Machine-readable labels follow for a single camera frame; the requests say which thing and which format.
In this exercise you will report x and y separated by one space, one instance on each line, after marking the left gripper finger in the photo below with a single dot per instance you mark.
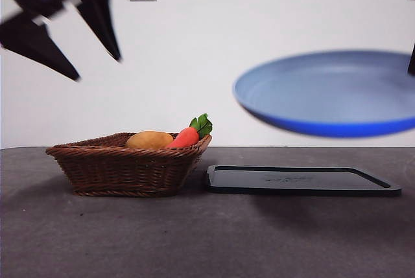
99 18
32 43

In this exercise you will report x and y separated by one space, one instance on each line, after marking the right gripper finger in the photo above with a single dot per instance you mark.
412 61

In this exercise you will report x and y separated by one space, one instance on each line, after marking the blue round plate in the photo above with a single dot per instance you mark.
324 96

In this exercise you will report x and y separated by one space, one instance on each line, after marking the yellow-brown potato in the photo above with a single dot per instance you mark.
149 140

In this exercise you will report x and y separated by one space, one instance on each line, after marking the orange toy carrot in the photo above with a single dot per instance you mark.
186 137

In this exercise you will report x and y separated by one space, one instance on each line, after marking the brown wicker basket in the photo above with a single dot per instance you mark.
123 174

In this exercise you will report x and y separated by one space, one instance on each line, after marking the black rectangular tray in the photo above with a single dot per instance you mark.
291 182

